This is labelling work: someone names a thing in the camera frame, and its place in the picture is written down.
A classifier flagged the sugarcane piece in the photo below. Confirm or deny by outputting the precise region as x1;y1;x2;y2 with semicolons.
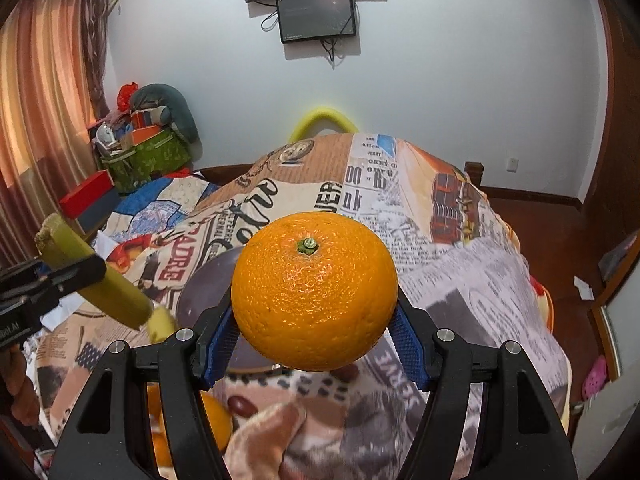
35;214;153;330
146;307;177;344

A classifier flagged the large orange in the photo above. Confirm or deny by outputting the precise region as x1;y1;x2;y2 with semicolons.
201;392;233;452
231;212;399;372

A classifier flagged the small tangerine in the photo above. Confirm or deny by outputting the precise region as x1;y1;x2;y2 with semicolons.
152;431;172;467
146;382;162;431

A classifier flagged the red jujube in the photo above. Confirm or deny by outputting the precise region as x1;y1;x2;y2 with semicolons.
227;396;258;418
330;363;359;384

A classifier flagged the dark purple plate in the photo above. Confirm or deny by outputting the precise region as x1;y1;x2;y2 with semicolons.
176;247;281;374

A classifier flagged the pink slipper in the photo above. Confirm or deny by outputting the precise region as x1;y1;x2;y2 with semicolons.
582;356;608;401

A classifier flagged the red box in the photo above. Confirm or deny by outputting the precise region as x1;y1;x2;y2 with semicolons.
58;170;114;219

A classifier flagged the blue patchwork quilt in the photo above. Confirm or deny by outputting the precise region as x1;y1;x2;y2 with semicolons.
96;176;219;243

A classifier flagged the green patterned box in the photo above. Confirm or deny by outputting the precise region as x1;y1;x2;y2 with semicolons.
100;129;192;194

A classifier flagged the printed newspaper pattern blanket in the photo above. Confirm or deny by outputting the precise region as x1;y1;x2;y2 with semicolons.
50;134;577;479

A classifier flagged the orange striped curtain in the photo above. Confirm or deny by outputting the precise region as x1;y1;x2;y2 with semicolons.
1;0;96;268

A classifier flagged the grey neck pillow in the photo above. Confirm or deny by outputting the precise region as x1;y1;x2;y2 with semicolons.
129;84;200;144

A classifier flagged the wall socket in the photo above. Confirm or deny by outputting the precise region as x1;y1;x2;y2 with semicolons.
506;158;518;172

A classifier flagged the small wall monitor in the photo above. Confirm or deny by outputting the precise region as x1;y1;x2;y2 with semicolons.
276;0;357;44

